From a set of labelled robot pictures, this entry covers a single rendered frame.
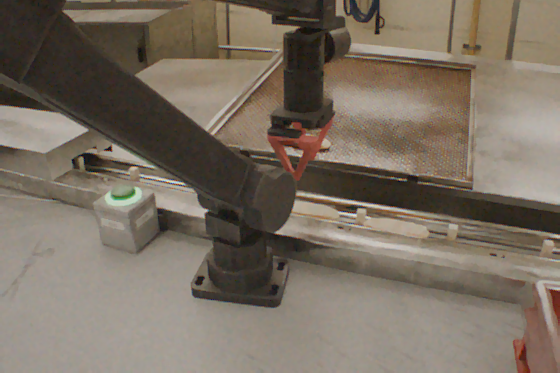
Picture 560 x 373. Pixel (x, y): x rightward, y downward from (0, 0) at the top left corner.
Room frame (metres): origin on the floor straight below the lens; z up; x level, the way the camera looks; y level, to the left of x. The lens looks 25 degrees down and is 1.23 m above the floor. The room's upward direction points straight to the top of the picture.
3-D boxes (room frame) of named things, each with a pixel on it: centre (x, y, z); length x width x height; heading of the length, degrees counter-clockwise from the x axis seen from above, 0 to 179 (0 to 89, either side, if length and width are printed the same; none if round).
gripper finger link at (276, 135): (0.61, -0.01, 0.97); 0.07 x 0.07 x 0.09; 70
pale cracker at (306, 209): (0.63, -0.03, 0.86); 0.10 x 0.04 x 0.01; 70
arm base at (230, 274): (0.50, 0.06, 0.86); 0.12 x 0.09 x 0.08; 81
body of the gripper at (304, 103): (0.64, -0.02, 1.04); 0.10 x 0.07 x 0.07; 160
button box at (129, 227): (0.60, 0.25, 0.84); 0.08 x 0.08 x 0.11; 70
